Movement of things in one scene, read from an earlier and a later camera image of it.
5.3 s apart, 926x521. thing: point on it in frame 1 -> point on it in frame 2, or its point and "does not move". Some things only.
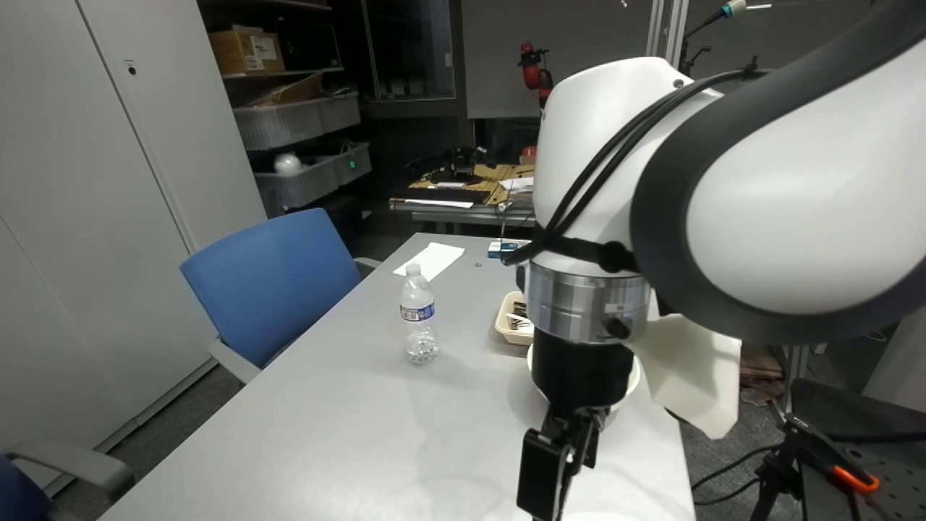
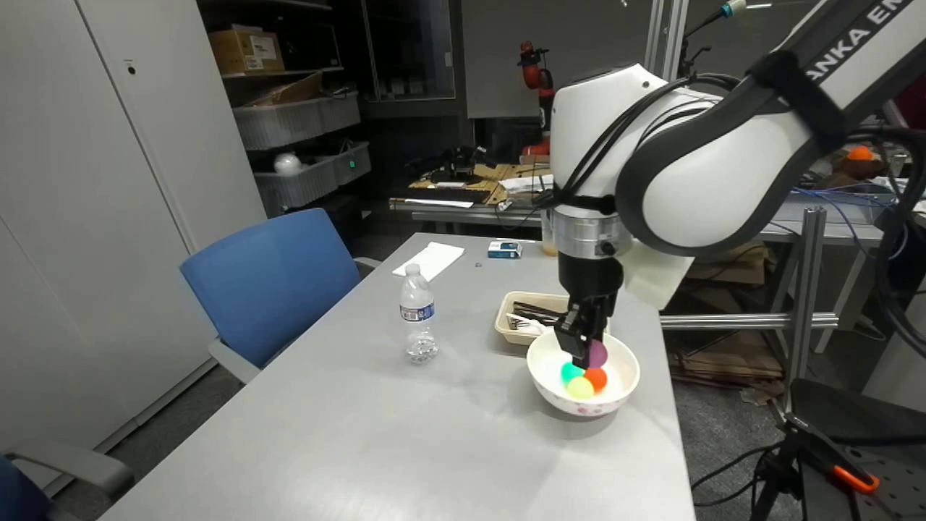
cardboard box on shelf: x=248 y=52 does not move
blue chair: x=266 y=279 does not move
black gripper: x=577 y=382 -> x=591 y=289
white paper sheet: x=432 y=260 does not move
